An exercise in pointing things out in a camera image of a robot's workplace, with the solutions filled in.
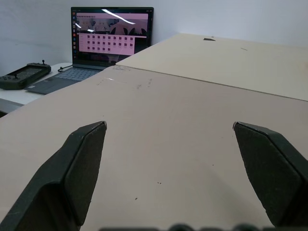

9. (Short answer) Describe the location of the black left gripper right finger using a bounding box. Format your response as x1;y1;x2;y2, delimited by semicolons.
232;121;308;228

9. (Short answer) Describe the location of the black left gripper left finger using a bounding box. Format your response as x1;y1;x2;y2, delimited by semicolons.
0;121;107;231

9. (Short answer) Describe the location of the white side table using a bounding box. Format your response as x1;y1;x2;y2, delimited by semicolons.
0;62;73;106

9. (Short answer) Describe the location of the dark green handheld controller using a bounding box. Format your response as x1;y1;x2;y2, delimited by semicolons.
0;59;52;90

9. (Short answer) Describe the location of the grey open laptop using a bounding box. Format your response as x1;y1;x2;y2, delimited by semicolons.
24;6;154;95

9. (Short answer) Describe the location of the black laptop cable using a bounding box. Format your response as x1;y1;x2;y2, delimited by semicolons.
57;63;73;73

